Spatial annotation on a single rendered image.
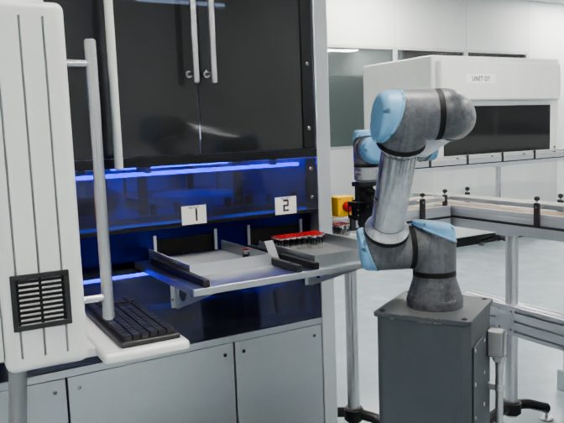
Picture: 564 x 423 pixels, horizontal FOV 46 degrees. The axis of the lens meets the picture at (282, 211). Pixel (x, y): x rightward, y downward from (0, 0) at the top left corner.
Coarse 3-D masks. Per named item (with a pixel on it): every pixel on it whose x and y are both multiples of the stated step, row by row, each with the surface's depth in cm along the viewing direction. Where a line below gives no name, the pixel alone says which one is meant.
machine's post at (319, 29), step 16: (320, 0) 230; (320, 16) 231; (320, 32) 231; (320, 48) 232; (320, 64) 232; (320, 80) 233; (320, 96) 233; (320, 112) 234; (320, 128) 235; (320, 144) 235; (320, 160) 236; (320, 176) 236; (320, 192) 237; (320, 208) 237; (320, 224) 238; (336, 368) 247; (336, 384) 248; (336, 400) 248; (336, 416) 249
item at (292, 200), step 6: (276, 198) 228; (282, 198) 229; (288, 198) 230; (294, 198) 231; (276, 204) 228; (282, 204) 229; (294, 204) 232; (276, 210) 228; (282, 210) 229; (294, 210) 232
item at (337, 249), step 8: (328, 240) 232; (336, 240) 228; (344, 240) 224; (352, 240) 220; (280, 248) 210; (288, 248) 206; (304, 248) 223; (312, 248) 223; (320, 248) 222; (328, 248) 221; (336, 248) 221; (344, 248) 220; (352, 248) 220; (296, 256) 202; (304, 256) 198; (312, 256) 194; (320, 256) 194; (328, 256) 195; (336, 256) 197; (344, 256) 198; (352, 256) 200; (320, 264) 194; (328, 264) 196
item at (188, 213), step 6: (186, 210) 211; (192, 210) 212; (198, 210) 214; (204, 210) 215; (186, 216) 212; (192, 216) 213; (198, 216) 214; (204, 216) 215; (186, 222) 212; (192, 222) 213; (198, 222) 214; (204, 222) 215
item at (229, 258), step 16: (160, 256) 205; (176, 256) 218; (192, 256) 217; (208, 256) 216; (224, 256) 215; (240, 256) 214; (256, 256) 196; (192, 272) 186; (208, 272) 189; (224, 272) 191
